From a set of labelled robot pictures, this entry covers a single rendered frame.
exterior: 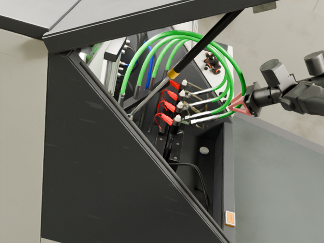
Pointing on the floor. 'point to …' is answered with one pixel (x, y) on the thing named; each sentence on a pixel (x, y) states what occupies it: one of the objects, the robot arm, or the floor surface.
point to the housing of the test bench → (24, 113)
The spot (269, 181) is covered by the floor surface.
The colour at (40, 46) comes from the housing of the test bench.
